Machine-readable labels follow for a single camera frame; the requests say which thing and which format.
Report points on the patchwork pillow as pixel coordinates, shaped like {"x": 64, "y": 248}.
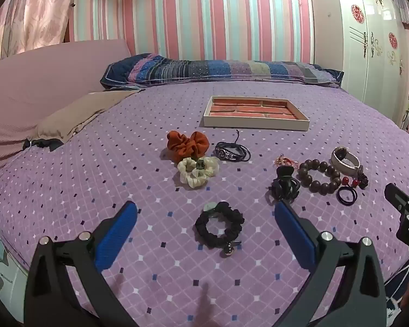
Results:
{"x": 208, "y": 70}

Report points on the black hair claw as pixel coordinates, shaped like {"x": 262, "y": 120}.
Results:
{"x": 284, "y": 185}

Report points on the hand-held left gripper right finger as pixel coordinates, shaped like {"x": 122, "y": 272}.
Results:
{"x": 294, "y": 238}

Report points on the black scrunchie with bell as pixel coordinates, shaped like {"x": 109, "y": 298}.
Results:
{"x": 204, "y": 233}

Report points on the pink curtain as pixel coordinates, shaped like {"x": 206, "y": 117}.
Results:
{"x": 30, "y": 13}

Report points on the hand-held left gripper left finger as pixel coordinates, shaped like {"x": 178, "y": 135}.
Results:
{"x": 117, "y": 235}

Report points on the blue patterned rug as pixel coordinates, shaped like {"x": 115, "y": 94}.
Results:
{"x": 393, "y": 286}

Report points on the pink bed cushion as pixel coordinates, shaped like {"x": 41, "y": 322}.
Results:
{"x": 37, "y": 81}

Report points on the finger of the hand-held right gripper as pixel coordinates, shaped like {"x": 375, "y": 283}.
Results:
{"x": 400, "y": 199}

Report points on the white wardrobe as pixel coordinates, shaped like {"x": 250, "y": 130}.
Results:
{"x": 371, "y": 58}

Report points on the purple diamond pattern bedsheet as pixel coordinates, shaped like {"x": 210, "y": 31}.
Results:
{"x": 122, "y": 163}

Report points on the tan blanket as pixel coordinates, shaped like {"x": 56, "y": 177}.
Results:
{"x": 81, "y": 109}

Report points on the pale printed cloth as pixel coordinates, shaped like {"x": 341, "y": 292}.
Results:
{"x": 0, "y": 262}

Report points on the orange scrunchie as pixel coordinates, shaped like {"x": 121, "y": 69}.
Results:
{"x": 187, "y": 144}

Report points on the white tray with brick lining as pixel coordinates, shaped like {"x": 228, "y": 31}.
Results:
{"x": 255, "y": 110}

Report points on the cream scrunchie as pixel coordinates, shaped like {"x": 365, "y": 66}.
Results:
{"x": 191, "y": 177}

